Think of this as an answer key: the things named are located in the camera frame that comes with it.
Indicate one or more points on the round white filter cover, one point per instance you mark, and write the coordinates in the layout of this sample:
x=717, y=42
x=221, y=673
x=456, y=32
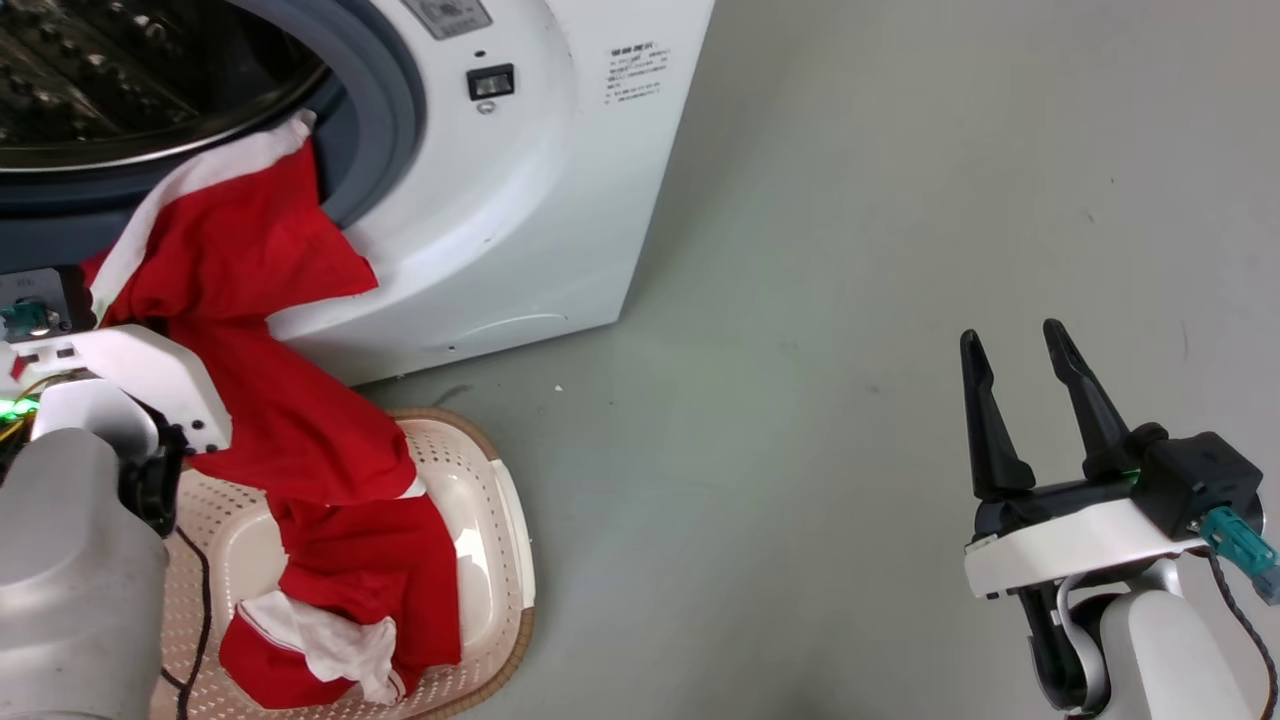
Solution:
x=500, y=337

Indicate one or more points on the white text sticker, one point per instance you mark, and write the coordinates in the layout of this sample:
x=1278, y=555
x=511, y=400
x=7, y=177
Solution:
x=637, y=73

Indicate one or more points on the stainless steel washing machine drum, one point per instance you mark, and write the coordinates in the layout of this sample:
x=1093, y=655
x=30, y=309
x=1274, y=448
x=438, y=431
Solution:
x=120, y=80

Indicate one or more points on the black door lock latch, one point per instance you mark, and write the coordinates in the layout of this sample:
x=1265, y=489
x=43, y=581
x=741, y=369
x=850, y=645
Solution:
x=490, y=82

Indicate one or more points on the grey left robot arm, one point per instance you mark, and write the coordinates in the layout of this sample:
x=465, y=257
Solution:
x=70, y=580

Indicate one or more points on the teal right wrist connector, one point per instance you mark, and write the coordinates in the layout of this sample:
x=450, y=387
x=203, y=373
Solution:
x=1240, y=550

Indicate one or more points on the grey rubber door gasket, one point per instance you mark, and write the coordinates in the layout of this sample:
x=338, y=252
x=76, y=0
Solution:
x=385, y=120

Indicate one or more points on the cream perforated laundry basket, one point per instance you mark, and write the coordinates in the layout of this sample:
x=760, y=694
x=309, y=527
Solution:
x=480, y=520

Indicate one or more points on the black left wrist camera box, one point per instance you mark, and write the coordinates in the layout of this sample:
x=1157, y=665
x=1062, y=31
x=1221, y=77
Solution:
x=60, y=290

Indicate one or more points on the red and white garment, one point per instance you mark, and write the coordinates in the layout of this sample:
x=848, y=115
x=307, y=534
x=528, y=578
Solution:
x=300, y=430

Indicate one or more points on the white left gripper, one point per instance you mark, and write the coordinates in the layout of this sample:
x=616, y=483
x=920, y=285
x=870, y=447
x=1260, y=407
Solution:
x=150, y=365

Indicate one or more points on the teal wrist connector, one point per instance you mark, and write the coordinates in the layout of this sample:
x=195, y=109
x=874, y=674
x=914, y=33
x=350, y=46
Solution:
x=1240, y=550
x=28, y=318

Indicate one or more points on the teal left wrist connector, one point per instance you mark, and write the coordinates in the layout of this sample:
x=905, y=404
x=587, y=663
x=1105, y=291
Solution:
x=28, y=318

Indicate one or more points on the white front-load washing machine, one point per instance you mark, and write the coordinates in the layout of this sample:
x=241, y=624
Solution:
x=560, y=200

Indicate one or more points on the grey warning sticker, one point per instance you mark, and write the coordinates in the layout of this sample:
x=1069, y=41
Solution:
x=447, y=15

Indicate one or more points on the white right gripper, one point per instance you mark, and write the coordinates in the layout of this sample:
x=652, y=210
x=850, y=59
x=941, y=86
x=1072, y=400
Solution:
x=1070, y=540

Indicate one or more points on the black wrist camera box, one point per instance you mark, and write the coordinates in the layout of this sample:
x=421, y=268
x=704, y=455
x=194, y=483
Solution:
x=60, y=290
x=1195, y=480

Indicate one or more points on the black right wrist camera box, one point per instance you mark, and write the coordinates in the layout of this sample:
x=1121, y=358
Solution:
x=1195, y=480

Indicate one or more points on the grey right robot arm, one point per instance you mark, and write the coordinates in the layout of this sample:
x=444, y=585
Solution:
x=1160, y=650

